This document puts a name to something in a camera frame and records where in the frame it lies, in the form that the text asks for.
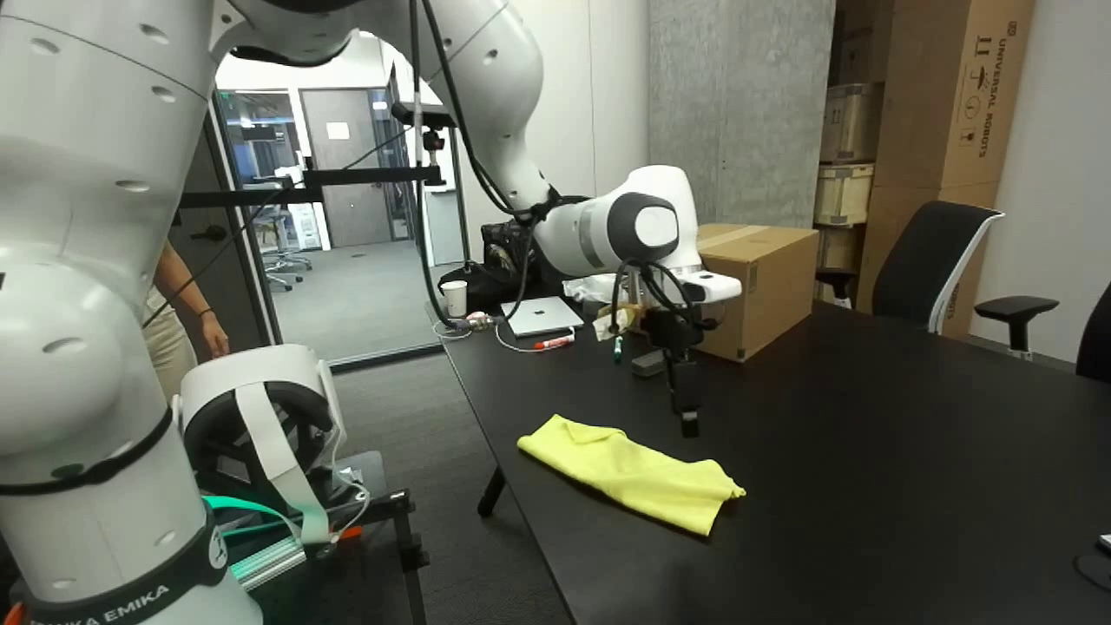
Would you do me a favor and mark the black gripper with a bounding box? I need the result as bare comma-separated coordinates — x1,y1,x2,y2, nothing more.
640,304,707,440

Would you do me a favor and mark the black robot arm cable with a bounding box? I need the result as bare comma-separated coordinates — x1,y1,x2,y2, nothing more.
404,0,704,359

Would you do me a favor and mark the person bare forearm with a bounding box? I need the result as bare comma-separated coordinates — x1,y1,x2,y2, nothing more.
152,240,222,334

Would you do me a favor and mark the grey tablet cable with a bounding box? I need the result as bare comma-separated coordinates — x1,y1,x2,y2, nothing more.
488,321,549,359

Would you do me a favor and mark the black round base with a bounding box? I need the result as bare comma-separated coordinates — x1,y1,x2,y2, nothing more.
1074,533,1111,599

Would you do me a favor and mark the black horizontal rig bar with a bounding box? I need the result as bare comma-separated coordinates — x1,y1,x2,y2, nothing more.
177,164,444,216

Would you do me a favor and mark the person hand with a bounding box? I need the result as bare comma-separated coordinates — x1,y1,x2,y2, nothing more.
191,309,235,363

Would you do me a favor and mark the white paper cup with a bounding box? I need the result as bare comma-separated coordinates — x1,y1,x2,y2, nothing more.
442,279,471,322

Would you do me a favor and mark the brown taped cardboard box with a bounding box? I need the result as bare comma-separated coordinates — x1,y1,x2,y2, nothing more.
690,224,823,365

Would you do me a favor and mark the person in beige shirt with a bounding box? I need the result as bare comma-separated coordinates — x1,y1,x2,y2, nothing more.
134,282,201,403

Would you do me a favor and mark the yellow towel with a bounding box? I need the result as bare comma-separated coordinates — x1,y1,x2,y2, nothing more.
515,410,749,541

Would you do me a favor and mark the black table leg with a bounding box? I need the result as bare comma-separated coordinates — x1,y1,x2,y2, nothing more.
477,462,515,521

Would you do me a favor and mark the tall brown cardboard carton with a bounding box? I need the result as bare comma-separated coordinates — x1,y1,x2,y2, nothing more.
859,0,1042,341

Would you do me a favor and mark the green plastic piece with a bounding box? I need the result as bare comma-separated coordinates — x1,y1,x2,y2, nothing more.
201,492,314,586

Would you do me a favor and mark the small stacked cardboard box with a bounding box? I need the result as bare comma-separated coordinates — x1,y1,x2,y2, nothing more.
812,160,878,231
812,227,867,279
819,81,886,168

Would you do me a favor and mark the black robot cart platform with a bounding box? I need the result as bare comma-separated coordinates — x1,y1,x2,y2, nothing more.
219,449,435,625

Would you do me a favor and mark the white VR headset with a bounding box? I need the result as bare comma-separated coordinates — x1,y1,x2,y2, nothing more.
171,341,370,548

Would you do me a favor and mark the white framed tablet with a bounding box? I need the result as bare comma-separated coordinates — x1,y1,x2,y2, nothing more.
495,297,586,341

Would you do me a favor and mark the black office chair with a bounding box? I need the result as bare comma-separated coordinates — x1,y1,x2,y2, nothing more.
1074,282,1111,387
867,198,1064,359

